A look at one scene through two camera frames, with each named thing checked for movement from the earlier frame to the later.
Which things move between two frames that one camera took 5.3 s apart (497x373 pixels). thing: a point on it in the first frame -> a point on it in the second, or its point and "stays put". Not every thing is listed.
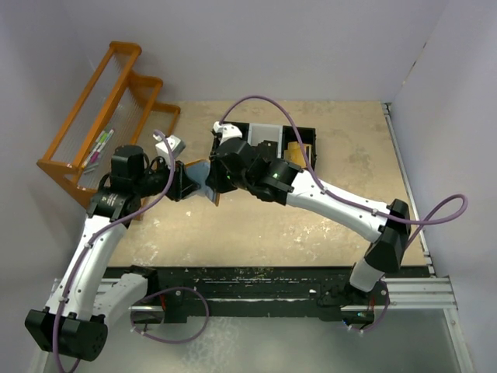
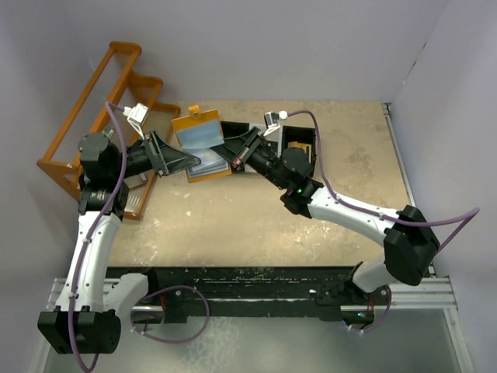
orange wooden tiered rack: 116,109 stays put
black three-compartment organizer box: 283,134 stays put
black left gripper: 182,184 -> 166,158
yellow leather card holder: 199,170 -> 198,134
